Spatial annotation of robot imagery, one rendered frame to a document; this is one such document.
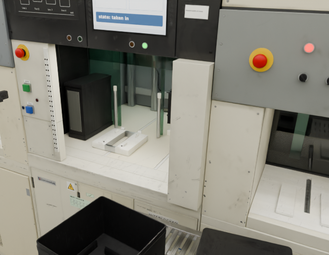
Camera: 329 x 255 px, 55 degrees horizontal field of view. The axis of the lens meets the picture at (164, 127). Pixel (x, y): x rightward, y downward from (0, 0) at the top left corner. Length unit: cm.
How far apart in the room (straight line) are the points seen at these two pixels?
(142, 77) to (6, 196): 109
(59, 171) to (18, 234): 61
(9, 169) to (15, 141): 19
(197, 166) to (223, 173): 10
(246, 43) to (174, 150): 42
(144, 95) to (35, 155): 91
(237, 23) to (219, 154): 43
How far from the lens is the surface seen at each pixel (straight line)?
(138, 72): 219
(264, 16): 97
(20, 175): 177
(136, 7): 111
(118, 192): 140
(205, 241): 109
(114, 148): 156
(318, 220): 129
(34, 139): 160
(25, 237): 203
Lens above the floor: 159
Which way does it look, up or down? 23 degrees down
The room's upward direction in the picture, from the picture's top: 2 degrees clockwise
